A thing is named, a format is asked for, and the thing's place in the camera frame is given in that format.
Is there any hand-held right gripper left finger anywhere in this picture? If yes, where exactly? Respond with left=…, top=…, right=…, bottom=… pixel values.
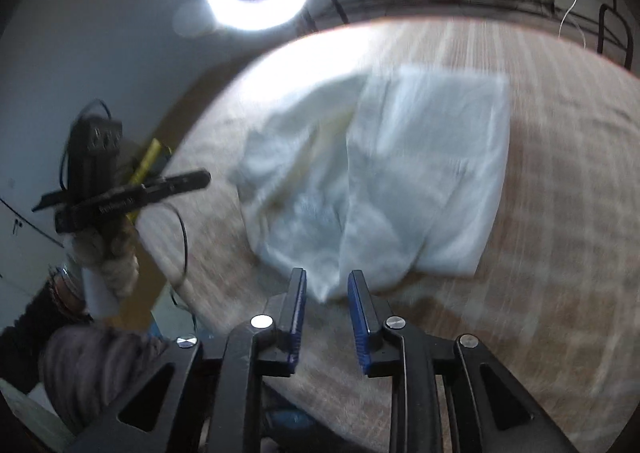
left=67, top=267, right=308, bottom=453

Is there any person's grey striped clothing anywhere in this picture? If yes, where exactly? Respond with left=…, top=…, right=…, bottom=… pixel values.
left=39, top=324, right=172, bottom=435

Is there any black cable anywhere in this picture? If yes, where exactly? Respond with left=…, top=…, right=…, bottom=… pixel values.
left=164, top=202, right=190, bottom=308

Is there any plaid bed mat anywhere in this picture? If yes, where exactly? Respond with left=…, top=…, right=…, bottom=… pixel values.
left=149, top=17, right=640, bottom=453

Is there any yellow stick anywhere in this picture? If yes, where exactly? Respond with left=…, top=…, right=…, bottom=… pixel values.
left=129, top=138, right=172, bottom=185

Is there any person's left hand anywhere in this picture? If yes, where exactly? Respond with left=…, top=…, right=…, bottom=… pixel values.
left=70, top=217, right=141, bottom=300

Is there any person's left forearm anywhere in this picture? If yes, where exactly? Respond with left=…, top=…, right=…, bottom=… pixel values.
left=0, top=267, right=97, bottom=395

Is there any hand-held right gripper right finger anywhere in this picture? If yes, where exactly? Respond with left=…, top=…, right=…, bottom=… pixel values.
left=347, top=269, right=581, bottom=453

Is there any white cotton garment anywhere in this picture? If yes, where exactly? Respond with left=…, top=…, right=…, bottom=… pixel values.
left=229, top=64, right=512, bottom=305

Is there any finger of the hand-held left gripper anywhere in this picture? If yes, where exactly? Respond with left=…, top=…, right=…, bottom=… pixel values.
left=142, top=170, right=212, bottom=198

